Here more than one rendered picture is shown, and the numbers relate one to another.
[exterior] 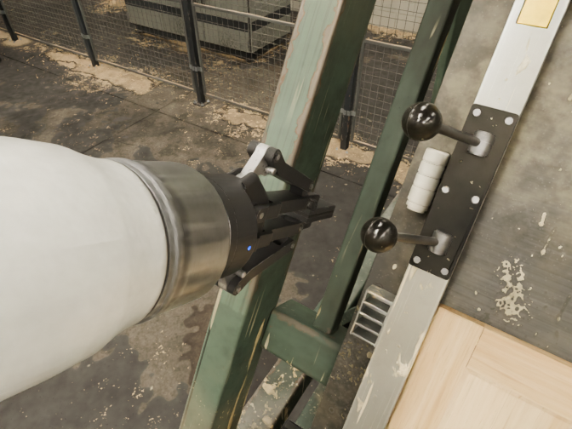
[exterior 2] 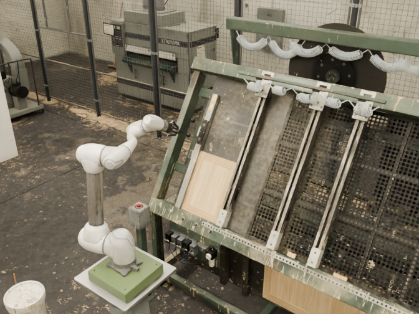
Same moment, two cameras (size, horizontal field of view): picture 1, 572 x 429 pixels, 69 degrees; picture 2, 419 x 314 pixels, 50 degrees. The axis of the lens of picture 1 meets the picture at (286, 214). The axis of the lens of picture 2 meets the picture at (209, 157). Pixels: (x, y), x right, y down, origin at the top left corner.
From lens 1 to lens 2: 3.11 m
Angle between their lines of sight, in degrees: 16
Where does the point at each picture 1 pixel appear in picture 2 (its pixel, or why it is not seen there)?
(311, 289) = not seen: hidden behind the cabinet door
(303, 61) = (182, 113)
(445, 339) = (201, 155)
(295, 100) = (181, 119)
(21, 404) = not seen: hidden behind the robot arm
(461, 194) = (202, 131)
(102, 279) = (161, 123)
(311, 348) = (183, 167)
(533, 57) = (210, 113)
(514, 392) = (209, 161)
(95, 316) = (161, 124)
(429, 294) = (198, 147)
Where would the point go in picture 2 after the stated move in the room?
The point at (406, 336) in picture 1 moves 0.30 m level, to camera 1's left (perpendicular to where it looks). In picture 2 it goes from (195, 155) to (158, 154)
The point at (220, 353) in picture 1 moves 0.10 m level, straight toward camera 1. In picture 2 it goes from (165, 166) to (166, 171)
